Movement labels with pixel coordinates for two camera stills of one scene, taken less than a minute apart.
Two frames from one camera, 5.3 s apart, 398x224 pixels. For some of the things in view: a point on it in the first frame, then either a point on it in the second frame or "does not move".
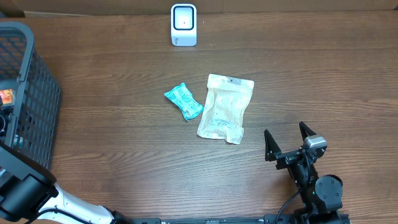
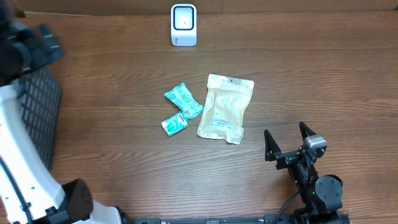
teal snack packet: x=182 y=96 does not move
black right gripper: x=286 y=158 does not move
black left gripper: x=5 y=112 to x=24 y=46
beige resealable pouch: x=222 y=116 does not move
